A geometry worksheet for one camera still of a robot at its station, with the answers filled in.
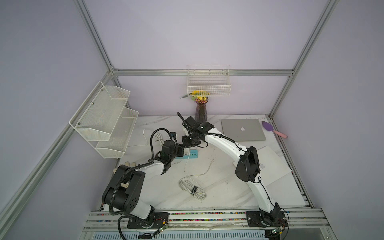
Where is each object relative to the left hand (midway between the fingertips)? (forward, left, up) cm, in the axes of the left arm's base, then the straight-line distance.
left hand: (181, 147), depth 94 cm
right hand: (-2, -4, +4) cm, 6 cm away
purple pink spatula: (+22, -67, -8) cm, 71 cm away
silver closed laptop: (+20, -45, -6) cm, 50 cm away
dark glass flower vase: (+28, -13, +1) cm, 31 cm away
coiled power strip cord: (-24, -8, -5) cm, 25 cm away
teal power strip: (-3, -5, -5) cm, 7 cm away
